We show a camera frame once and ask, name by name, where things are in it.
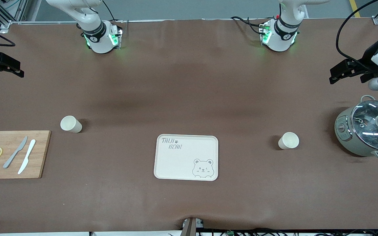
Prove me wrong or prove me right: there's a white plastic cup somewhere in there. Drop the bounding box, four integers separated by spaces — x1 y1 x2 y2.
60 115 83 133
278 132 300 150

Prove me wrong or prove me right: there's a beige bear print tray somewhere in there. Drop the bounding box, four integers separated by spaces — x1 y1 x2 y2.
154 134 219 182

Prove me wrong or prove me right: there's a glass pot lid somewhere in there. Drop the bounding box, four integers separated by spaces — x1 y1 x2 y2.
351 100 378 152

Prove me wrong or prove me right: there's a grey electric cooking pot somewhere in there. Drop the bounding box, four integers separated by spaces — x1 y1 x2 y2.
334 95 378 160

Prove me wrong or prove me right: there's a grey plastic knife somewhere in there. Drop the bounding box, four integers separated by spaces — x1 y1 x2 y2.
3 136 28 169

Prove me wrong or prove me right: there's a white plastic knife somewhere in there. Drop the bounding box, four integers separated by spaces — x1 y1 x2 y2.
17 139 36 175

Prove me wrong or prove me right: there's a wooden cutting board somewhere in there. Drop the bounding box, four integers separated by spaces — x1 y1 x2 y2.
0 130 52 179

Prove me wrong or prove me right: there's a brown table mat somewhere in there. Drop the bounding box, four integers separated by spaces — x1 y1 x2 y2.
0 18 378 234

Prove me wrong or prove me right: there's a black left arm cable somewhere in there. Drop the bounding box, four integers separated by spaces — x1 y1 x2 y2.
336 0 378 71

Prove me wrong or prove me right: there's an aluminium frame with black struts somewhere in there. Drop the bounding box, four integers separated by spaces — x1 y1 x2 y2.
0 0 42 33

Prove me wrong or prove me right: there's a black left base cable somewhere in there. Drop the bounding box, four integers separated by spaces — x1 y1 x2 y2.
230 16 265 35

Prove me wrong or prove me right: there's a black base cable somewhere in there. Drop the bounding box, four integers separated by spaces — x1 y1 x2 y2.
230 16 265 35
102 0 116 22

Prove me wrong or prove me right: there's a black right base cable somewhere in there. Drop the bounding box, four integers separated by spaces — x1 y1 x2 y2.
102 0 116 22

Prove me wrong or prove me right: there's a grey camera post bracket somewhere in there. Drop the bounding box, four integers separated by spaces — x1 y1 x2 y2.
181 217 205 236

